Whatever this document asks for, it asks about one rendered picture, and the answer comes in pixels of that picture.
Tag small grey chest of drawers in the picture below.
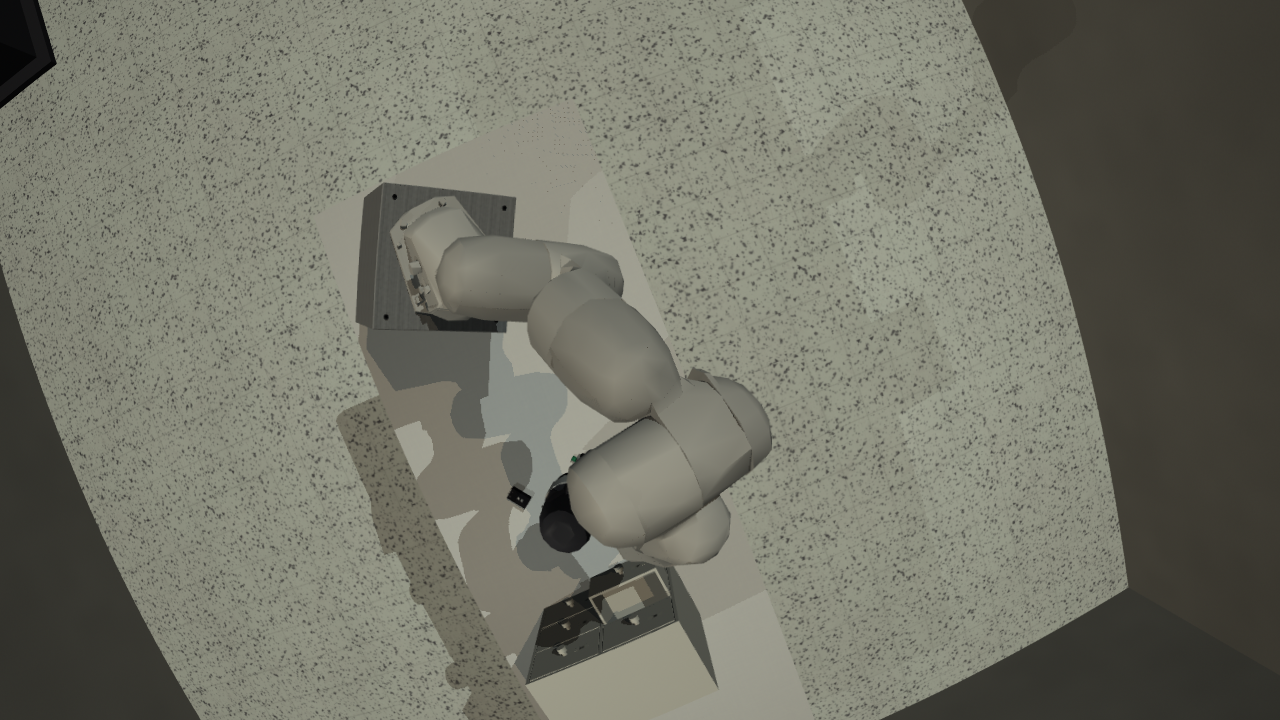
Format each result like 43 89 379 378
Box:
525 566 719 720

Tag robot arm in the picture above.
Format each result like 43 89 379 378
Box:
389 196 772 568

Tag black nine-volt battery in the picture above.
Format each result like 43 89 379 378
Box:
507 486 531 509

